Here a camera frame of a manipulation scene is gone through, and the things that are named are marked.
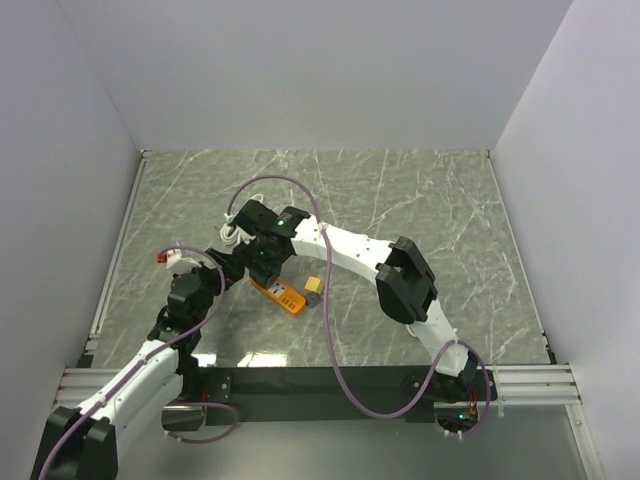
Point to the yellow plug adapter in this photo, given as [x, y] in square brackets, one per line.
[314, 285]

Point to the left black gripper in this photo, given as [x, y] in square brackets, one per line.
[235, 269]

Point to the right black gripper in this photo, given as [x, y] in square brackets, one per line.
[248, 250]

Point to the black cube power adapter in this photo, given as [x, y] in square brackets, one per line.
[264, 275]

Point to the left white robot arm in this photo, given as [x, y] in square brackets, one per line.
[89, 440]

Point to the grey plug adapter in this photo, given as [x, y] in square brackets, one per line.
[313, 299]

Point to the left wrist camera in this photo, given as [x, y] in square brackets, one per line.
[177, 261]

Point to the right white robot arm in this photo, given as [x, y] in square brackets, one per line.
[404, 282]

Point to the aluminium frame rail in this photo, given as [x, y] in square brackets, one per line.
[86, 357]

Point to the orange power strip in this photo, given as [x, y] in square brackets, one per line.
[283, 295]

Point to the black base bar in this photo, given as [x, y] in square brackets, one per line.
[269, 394]

